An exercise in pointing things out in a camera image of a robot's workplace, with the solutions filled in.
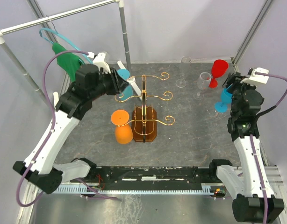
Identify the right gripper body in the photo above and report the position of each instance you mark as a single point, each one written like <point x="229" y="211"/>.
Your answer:
<point x="237" y="88"/>

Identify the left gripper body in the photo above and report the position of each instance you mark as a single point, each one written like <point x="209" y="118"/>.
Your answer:
<point x="112" y="82"/>

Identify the light blue back glass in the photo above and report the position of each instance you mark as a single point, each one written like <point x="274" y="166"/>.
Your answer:
<point x="128" y="92"/>

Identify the red wine glass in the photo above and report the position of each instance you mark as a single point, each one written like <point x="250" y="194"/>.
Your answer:
<point x="218" y="69"/>

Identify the blue front wine glass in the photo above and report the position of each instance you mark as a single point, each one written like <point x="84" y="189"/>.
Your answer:
<point x="226" y="99"/>

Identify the clear wine glass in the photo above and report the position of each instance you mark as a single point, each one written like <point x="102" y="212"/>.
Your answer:
<point x="184" y="67"/>
<point x="202" y="84"/>

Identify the orange wine glass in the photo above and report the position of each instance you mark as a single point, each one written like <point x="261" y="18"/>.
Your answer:
<point x="123" y="132"/>

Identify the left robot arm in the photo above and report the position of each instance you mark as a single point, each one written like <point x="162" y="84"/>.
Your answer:
<point x="39" y="167"/>

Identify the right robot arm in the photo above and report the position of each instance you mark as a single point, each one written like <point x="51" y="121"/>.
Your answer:
<point x="254" y="200"/>

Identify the brown wooden rack base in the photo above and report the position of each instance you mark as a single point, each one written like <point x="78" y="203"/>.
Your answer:
<point x="144" y="131"/>

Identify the green cloth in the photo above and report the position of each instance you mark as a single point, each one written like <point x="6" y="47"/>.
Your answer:
<point x="70" y="63"/>

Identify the blue clothes hanger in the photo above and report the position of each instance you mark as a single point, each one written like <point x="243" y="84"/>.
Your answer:
<point x="55" y="32"/>

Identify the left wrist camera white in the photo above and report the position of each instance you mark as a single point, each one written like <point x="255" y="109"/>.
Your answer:
<point x="99" y="61"/>

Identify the gold wire glass rack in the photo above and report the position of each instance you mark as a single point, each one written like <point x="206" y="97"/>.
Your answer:
<point x="143" y="95"/>

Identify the light blue cable duct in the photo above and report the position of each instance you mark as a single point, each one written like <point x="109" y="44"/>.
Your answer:
<point x="78" y="188"/>

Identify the silver clothes rail frame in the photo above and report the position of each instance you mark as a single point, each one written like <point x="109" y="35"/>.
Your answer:
<point x="95" y="30"/>

